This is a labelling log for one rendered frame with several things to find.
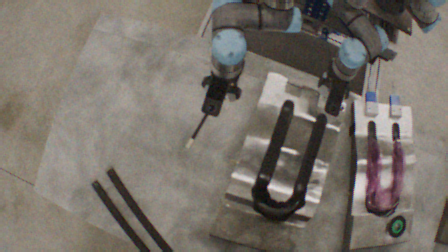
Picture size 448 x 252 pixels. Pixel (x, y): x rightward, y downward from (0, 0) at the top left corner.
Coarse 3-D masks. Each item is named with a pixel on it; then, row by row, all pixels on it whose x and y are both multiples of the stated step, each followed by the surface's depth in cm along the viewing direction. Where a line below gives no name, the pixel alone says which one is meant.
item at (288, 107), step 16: (288, 112) 180; (288, 128) 178; (320, 128) 179; (272, 144) 178; (272, 160) 175; (304, 160) 176; (272, 176) 171; (304, 176) 173; (256, 192) 173; (304, 192) 169; (256, 208) 171; (272, 208) 174; (288, 208) 173
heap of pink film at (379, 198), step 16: (368, 144) 179; (400, 144) 179; (368, 160) 174; (400, 160) 174; (368, 176) 173; (400, 176) 174; (368, 192) 174; (384, 192) 173; (400, 192) 175; (384, 208) 172
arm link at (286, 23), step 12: (264, 0) 143; (276, 0) 140; (288, 0) 140; (264, 12) 144; (276, 12) 142; (288, 12) 143; (264, 24) 145; (276, 24) 145; (288, 24) 145; (300, 24) 145
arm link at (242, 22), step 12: (216, 0) 146; (228, 0) 144; (240, 0) 146; (216, 12) 145; (228, 12) 143; (240, 12) 144; (252, 12) 144; (216, 24) 144; (228, 24) 143; (240, 24) 144; (252, 24) 145
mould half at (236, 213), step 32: (288, 96) 180; (256, 128) 178; (256, 160) 173; (288, 160) 175; (320, 160) 177; (288, 192) 169; (320, 192) 170; (224, 224) 173; (256, 224) 173; (288, 224) 174
